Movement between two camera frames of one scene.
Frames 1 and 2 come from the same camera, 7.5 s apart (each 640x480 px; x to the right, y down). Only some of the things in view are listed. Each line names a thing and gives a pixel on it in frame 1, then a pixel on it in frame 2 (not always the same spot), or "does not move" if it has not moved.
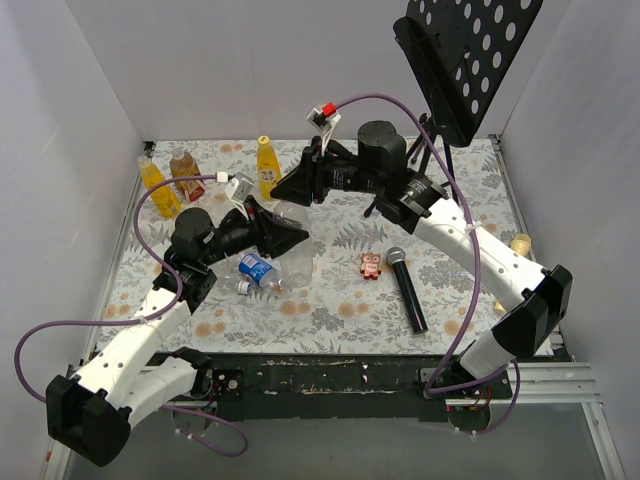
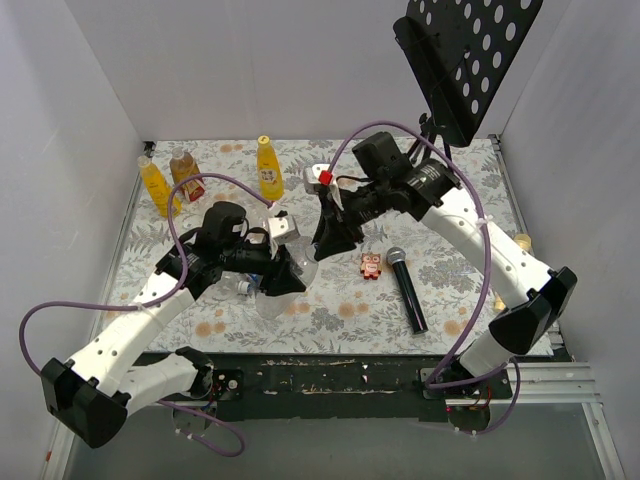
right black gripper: [319, 176] -> [338, 212]
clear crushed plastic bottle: [296, 266] -> [306, 265]
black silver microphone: [396, 256] does not move
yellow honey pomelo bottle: [164, 198] does not move
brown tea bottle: [182, 164] does not move
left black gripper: [254, 227] -> [272, 266]
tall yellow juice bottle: [267, 167] does not move
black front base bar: [346, 387] does not move
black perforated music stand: [458, 50] does not move
